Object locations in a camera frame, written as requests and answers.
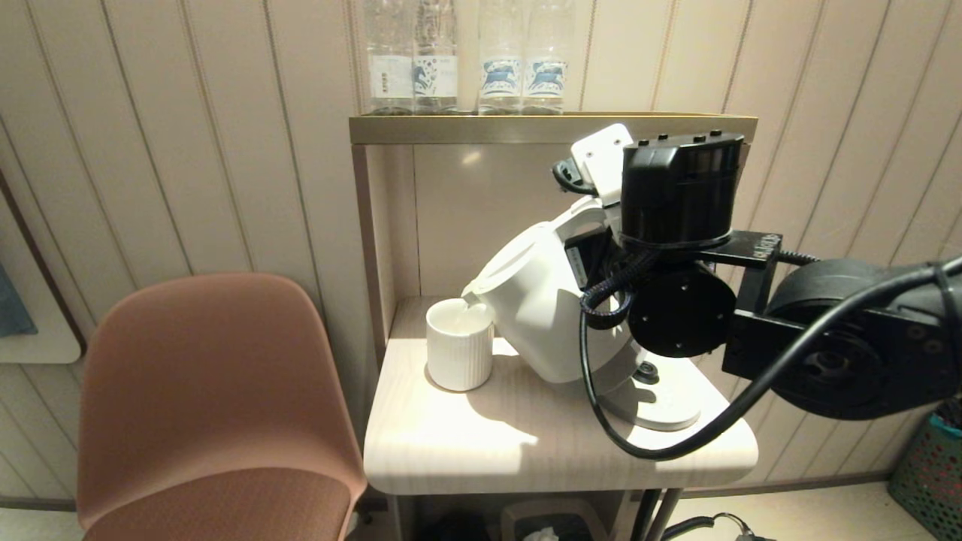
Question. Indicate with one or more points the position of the white round kettle base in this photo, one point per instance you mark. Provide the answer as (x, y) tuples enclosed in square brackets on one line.
[(661, 413)]

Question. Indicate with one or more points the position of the white ribbed ceramic cup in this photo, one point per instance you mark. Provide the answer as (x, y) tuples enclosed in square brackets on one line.
[(459, 353)]

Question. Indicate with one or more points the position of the green mesh basket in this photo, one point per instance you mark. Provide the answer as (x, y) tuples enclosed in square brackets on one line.
[(932, 488)]

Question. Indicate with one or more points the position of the clear bottle white text label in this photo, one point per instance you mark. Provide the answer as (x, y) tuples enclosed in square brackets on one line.
[(390, 79)]

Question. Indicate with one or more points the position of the blue cloth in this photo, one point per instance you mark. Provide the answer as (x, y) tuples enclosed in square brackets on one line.
[(13, 308)]

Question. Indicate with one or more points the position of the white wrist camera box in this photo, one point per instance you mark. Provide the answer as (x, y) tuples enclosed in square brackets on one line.
[(601, 161)]

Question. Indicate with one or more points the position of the clear bottle blue patterned label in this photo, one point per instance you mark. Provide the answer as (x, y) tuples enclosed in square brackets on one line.
[(435, 79)]

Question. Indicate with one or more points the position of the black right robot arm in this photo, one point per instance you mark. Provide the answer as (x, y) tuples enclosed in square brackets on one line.
[(827, 353)]

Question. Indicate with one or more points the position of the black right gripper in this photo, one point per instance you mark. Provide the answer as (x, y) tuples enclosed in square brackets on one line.
[(680, 191)]

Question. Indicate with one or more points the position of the beige shelf side table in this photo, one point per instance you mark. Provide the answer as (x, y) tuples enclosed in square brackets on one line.
[(466, 443)]

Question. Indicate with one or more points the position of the clear bottle blue horse label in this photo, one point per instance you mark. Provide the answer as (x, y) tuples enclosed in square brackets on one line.
[(546, 79), (500, 79)]

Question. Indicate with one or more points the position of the pink shell chair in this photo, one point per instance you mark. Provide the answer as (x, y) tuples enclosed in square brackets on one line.
[(210, 391)]

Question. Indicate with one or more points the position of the white electric kettle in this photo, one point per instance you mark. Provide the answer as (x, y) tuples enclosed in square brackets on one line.
[(533, 300)]

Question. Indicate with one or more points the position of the white crumpled paper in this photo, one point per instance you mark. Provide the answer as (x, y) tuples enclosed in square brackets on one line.
[(541, 535)]

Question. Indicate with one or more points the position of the grey trash bin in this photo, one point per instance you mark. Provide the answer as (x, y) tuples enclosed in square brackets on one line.
[(511, 522)]

